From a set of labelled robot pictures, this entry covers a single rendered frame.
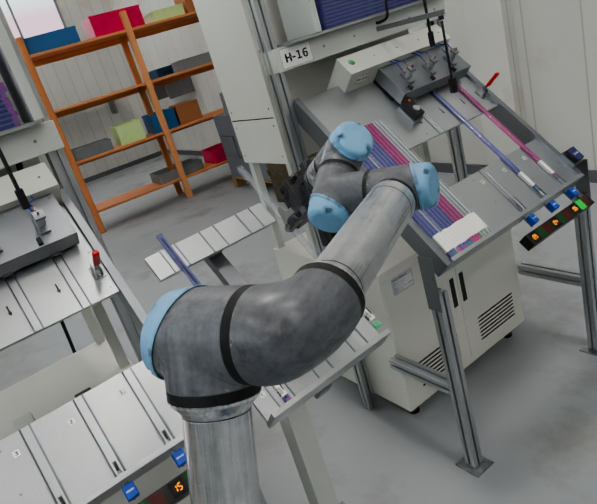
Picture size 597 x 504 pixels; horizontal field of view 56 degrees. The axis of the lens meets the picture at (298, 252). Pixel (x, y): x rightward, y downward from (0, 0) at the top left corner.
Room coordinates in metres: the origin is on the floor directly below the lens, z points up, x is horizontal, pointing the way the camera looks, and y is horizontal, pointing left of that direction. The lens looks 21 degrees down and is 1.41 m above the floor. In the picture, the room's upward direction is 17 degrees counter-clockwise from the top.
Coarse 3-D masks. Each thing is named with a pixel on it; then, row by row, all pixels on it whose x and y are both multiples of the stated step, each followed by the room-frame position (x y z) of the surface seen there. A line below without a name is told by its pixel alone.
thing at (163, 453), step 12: (168, 444) 0.95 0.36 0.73; (180, 444) 0.97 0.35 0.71; (156, 456) 0.93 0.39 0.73; (168, 456) 0.98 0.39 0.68; (132, 468) 0.91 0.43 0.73; (144, 468) 0.93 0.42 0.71; (120, 480) 0.89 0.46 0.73; (132, 480) 0.94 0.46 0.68; (96, 492) 0.87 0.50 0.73; (108, 492) 0.89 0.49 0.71
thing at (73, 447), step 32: (128, 384) 1.06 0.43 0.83; (160, 384) 1.07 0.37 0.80; (64, 416) 1.00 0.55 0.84; (96, 416) 1.01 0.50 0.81; (128, 416) 1.01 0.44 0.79; (160, 416) 1.01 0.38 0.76; (0, 448) 0.95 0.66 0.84; (32, 448) 0.95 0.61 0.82; (64, 448) 0.95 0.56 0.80; (96, 448) 0.96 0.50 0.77; (128, 448) 0.96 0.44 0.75; (0, 480) 0.90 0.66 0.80; (32, 480) 0.90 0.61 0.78; (64, 480) 0.91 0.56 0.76; (96, 480) 0.91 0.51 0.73
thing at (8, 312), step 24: (48, 264) 1.28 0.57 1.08; (72, 264) 1.29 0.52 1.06; (0, 288) 1.22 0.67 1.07; (24, 288) 1.22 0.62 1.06; (48, 288) 1.23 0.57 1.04; (72, 288) 1.23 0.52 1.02; (96, 288) 1.24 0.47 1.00; (0, 312) 1.17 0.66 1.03; (24, 312) 1.18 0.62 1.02; (48, 312) 1.18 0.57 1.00; (72, 312) 1.19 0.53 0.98; (0, 336) 1.13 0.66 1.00; (24, 336) 1.13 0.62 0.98
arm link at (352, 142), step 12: (336, 132) 0.97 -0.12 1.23; (348, 132) 0.97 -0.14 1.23; (360, 132) 0.98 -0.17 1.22; (324, 144) 1.02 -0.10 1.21; (336, 144) 0.96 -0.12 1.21; (348, 144) 0.95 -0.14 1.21; (360, 144) 0.96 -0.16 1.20; (372, 144) 0.97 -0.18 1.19; (324, 156) 0.98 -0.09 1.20; (336, 156) 0.96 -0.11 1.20; (348, 156) 0.95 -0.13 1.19; (360, 156) 0.95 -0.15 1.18; (360, 168) 0.97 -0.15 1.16
